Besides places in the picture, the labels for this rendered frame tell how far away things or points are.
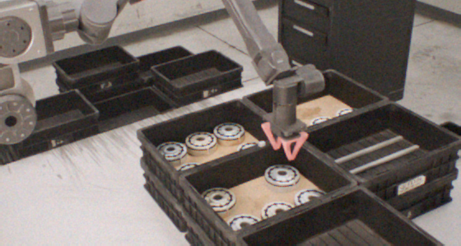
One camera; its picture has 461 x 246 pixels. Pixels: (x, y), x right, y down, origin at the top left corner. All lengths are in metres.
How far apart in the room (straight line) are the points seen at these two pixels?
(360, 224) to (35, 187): 1.09
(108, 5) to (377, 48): 2.34
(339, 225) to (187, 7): 3.74
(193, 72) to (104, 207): 1.46
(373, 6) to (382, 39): 0.23
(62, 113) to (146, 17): 2.17
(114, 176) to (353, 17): 1.69
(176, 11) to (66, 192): 3.27
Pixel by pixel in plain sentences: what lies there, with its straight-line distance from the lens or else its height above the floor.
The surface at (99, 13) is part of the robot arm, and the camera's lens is 1.36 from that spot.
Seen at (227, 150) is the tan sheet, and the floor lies 0.83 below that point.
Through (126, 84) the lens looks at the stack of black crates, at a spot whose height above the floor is 0.48.
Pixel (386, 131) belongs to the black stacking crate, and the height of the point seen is 0.83.
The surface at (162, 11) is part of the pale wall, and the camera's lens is 5.10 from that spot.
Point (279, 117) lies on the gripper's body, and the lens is 1.48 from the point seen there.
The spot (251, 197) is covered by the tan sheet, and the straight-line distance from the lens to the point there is 1.78.
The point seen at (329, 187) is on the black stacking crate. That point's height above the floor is 0.86.
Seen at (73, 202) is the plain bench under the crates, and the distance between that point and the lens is 2.05.
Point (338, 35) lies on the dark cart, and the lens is 3.27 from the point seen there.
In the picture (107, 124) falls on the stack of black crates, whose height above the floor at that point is 0.38.
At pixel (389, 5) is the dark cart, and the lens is 3.47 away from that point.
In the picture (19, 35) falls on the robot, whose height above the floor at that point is 1.45.
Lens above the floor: 1.91
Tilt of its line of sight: 30 degrees down
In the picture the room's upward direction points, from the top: 4 degrees counter-clockwise
